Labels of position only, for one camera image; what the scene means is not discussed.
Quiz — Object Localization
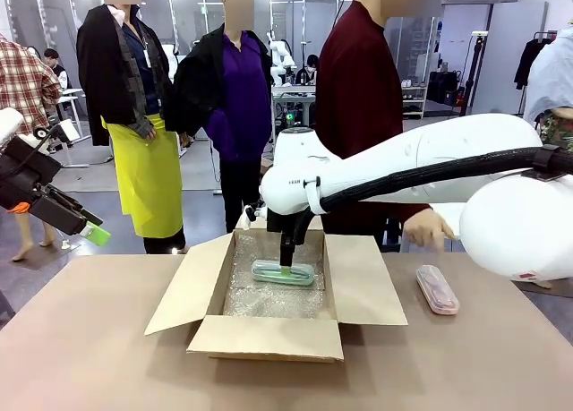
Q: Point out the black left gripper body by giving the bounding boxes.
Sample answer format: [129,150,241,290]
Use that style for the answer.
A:
[0,135,63,210]

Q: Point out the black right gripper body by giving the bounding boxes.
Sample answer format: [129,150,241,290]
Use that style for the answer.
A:
[267,207,311,247]

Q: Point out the green glasses case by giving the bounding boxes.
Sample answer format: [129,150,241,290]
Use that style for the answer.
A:
[250,259,315,290]

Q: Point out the pink glasses case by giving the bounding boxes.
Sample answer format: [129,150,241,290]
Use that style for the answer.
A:
[415,263,461,316]

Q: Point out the open cardboard shipping box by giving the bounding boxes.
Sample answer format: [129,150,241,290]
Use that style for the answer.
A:
[143,227,409,364]

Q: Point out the person left hand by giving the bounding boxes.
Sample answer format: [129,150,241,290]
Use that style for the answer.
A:
[402,207,456,253]

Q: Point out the clear bubble wrap lining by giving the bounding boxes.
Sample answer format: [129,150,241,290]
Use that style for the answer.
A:
[222,230,327,319]

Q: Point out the white desk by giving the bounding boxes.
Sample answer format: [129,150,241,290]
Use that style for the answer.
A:
[56,87,90,168]

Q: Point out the mannequin with plaid shirt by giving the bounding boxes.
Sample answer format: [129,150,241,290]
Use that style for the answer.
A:
[0,32,63,263]

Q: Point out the seated person in black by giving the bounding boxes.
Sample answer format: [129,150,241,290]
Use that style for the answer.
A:
[43,47,69,90]

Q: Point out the person in maroon shirt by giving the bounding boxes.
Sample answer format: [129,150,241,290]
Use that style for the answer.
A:
[314,0,432,253]

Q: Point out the seated person with mask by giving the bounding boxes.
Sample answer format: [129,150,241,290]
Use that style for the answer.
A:
[294,54,320,86]

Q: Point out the white shoe shelf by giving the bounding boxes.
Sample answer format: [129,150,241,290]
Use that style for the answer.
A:
[399,73,427,120]

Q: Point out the black bags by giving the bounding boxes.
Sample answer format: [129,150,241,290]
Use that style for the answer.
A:
[426,69,463,107]

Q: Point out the black tripod stand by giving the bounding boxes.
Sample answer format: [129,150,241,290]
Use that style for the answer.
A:
[459,31,490,117]

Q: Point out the black garment on rack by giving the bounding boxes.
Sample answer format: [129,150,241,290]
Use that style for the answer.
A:
[513,31,558,91]

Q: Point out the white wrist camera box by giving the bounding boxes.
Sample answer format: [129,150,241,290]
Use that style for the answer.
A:
[241,203,269,229]
[33,118,82,146]

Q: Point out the black sleeved arm cable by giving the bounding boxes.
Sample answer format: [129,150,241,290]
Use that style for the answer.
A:
[286,145,573,247]

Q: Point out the black cable strap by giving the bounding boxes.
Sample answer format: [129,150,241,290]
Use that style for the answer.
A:
[531,143,569,183]

